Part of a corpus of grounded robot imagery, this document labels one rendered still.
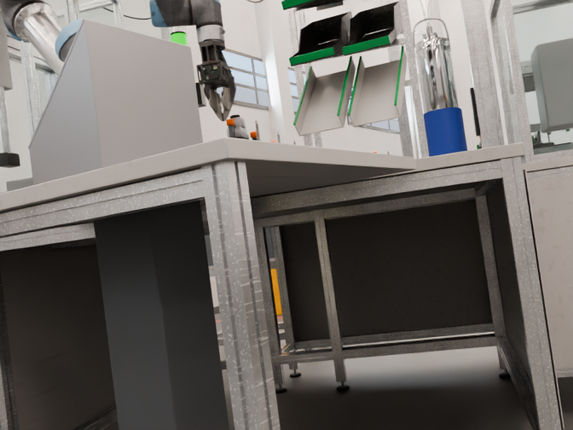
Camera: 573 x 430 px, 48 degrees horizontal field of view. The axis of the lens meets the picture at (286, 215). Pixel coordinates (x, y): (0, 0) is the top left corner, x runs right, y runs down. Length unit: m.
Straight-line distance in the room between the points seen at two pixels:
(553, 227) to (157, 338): 1.45
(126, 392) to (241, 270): 0.56
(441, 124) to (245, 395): 1.79
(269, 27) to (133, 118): 7.70
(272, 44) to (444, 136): 6.46
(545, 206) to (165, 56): 1.40
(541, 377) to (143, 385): 0.88
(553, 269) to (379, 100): 0.88
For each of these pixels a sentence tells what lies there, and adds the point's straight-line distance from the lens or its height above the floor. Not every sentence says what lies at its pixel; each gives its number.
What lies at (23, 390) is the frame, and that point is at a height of 0.37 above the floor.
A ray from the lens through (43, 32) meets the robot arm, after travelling 1.78.
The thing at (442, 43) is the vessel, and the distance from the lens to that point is 2.63.
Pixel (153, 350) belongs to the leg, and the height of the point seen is 0.53.
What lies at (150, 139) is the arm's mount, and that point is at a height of 0.94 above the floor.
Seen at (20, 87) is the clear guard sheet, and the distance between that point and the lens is 3.41.
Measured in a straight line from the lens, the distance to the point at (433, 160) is 1.54.
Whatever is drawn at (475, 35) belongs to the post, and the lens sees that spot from 2.97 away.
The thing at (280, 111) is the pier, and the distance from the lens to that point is 8.63.
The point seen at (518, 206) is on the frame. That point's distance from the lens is 1.56.
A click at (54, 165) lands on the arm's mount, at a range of 1.29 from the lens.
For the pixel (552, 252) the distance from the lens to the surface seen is 2.30.
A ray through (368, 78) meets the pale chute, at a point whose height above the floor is 1.14.
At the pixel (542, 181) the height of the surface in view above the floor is 0.79.
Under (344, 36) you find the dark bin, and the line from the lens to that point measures 1.91.
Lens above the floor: 0.71
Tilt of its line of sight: 2 degrees up
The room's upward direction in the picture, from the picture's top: 8 degrees counter-clockwise
